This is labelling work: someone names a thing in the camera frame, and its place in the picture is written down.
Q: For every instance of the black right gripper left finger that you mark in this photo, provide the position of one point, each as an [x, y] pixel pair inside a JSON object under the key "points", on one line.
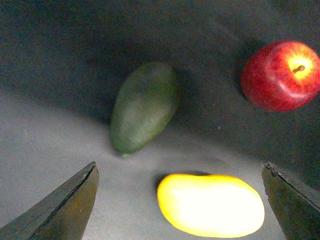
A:
{"points": [[61, 215]]}

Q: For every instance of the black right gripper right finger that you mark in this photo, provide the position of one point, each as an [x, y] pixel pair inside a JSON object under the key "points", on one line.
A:
{"points": [[295, 205]]}

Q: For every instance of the yellow mango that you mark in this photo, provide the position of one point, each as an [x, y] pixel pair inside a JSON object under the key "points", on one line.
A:
{"points": [[215, 206]]}

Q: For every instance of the red apple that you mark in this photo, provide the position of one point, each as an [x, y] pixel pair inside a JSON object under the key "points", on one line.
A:
{"points": [[282, 76]]}

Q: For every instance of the green avocado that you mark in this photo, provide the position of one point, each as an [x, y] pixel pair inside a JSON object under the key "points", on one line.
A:
{"points": [[145, 104]]}

